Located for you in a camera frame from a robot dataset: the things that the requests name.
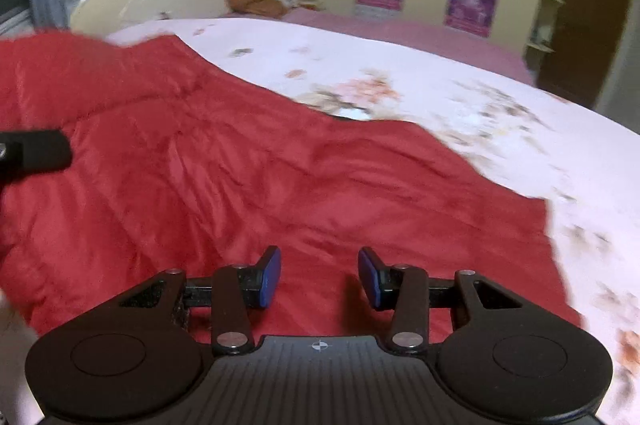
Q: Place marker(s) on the red padded jacket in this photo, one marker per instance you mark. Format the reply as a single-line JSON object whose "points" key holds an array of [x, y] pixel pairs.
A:
{"points": [[200, 165]]}

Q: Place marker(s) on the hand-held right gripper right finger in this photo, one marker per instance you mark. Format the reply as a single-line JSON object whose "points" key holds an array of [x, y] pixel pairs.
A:
{"points": [[370, 279]]}

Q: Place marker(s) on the brown wooden door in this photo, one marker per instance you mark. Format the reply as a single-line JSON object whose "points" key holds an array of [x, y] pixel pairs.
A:
{"points": [[585, 15]]}

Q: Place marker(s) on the bed with pink sheet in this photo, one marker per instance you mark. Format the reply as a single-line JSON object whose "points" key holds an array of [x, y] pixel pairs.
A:
{"points": [[500, 145]]}

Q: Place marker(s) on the brown plush toy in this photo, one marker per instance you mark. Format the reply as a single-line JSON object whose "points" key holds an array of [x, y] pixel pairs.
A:
{"points": [[257, 2]]}

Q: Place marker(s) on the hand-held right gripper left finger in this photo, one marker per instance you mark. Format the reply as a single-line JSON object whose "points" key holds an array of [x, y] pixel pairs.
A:
{"points": [[270, 276]]}

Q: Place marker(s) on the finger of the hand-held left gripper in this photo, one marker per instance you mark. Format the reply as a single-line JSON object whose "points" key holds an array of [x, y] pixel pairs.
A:
{"points": [[40, 154]]}

